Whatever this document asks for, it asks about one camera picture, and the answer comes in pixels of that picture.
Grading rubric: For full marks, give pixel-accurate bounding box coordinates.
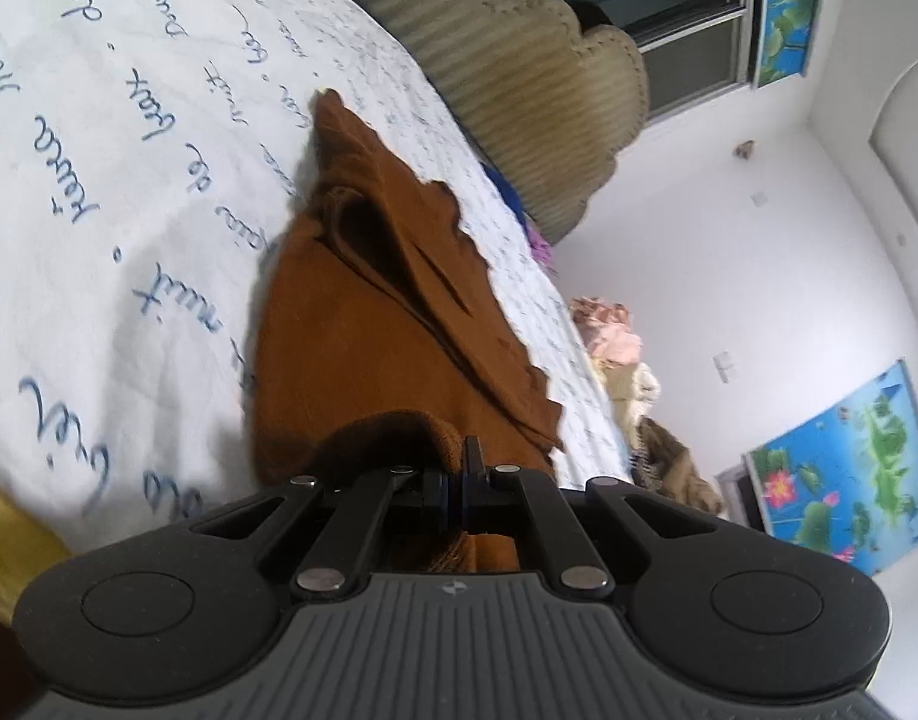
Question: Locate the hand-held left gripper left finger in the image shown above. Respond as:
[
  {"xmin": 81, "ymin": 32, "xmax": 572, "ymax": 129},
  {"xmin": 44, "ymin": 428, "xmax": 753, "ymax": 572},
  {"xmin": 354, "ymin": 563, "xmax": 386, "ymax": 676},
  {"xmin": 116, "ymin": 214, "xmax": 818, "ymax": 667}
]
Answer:
[{"xmin": 193, "ymin": 465, "xmax": 454, "ymax": 602}]

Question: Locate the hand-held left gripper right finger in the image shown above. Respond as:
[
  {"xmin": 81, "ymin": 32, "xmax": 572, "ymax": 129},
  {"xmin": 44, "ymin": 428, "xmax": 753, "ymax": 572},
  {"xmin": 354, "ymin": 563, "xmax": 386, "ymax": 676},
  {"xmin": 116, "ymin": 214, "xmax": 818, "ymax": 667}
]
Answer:
[{"xmin": 457, "ymin": 435, "xmax": 734, "ymax": 602}]

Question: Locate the brown knit sweater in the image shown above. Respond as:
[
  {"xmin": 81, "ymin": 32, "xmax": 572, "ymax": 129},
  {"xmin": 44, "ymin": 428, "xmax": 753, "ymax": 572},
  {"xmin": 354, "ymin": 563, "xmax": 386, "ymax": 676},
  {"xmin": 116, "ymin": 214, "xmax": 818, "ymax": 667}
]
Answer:
[{"xmin": 245, "ymin": 88, "xmax": 566, "ymax": 578}]

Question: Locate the cream jacket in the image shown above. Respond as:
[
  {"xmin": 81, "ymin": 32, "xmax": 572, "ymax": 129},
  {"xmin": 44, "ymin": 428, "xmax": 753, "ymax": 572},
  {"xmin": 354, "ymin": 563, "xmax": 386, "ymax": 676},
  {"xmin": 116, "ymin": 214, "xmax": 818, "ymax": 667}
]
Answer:
[{"xmin": 601, "ymin": 360, "xmax": 662, "ymax": 407}]

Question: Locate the brown jacket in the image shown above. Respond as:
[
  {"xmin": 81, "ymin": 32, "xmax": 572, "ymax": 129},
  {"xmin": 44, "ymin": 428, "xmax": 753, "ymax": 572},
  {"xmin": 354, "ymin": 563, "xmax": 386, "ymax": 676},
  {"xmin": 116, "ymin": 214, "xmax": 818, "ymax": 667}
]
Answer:
[{"xmin": 631, "ymin": 416, "xmax": 727, "ymax": 520}]

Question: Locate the pink cloth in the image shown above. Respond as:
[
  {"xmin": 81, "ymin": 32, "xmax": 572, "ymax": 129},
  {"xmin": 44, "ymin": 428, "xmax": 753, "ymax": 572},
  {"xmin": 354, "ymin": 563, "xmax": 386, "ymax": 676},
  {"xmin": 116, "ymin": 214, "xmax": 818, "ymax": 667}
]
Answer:
[{"xmin": 568, "ymin": 296, "xmax": 644, "ymax": 361}]

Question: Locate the purple cloth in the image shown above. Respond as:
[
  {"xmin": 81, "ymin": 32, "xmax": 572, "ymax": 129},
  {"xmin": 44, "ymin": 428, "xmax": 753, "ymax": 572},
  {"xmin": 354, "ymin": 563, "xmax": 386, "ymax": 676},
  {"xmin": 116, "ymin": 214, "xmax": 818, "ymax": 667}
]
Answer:
[{"xmin": 526, "ymin": 225, "xmax": 560, "ymax": 278}]

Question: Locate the navy blue cloth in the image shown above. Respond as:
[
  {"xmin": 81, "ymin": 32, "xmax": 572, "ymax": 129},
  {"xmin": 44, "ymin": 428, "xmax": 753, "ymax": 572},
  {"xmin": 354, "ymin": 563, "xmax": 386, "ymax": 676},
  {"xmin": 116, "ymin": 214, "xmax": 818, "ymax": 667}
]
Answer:
[{"xmin": 481, "ymin": 161, "xmax": 532, "ymax": 230}]

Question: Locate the olive padded headboard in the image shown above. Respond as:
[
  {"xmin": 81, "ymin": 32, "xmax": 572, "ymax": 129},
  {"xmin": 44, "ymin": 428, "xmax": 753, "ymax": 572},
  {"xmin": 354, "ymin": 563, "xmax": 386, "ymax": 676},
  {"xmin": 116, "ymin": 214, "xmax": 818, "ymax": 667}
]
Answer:
[{"xmin": 301, "ymin": 0, "xmax": 650, "ymax": 245}]

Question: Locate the mustard yellow cloth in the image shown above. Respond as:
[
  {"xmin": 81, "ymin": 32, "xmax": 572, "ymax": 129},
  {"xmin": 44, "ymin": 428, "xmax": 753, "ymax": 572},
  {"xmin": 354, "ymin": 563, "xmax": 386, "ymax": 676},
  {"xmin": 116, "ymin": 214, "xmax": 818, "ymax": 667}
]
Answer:
[{"xmin": 0, "ymin": 465, "xmax": 74, "ymax": 627}]

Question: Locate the white printed blanket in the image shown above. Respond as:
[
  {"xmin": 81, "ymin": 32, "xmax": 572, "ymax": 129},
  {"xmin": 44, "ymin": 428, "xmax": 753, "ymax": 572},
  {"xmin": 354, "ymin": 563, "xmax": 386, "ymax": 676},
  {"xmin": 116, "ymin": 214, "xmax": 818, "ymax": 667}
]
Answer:
[{"xmin": 0, "ymin": 0, "xmax": 632, "ymax": 533}]

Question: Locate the dark window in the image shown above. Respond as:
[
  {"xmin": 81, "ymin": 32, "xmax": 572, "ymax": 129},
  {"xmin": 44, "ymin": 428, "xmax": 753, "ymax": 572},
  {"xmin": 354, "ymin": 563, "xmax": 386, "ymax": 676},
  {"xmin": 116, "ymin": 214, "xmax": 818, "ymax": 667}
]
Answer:
[{"xmin": 504, "ymin": 0, "xmax": 764, "ymax": 121}]

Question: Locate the large lotus wall poster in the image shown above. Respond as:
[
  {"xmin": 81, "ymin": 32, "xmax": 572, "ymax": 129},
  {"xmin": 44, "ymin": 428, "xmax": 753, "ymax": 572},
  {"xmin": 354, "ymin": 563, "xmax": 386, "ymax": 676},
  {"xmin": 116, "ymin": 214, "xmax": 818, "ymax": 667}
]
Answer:
[{"xmin": 742, "ymin": 360, "xmax": 918, "ymax": 580}]

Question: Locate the small lotus wall poster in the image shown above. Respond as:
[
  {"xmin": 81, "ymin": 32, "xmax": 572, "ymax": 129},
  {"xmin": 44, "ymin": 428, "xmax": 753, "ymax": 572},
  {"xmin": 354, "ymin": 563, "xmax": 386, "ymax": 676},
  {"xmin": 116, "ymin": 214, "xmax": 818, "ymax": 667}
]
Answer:
[{"xmin": 751, "ymin": 0, "xmax": 825, "ymax": 89}]

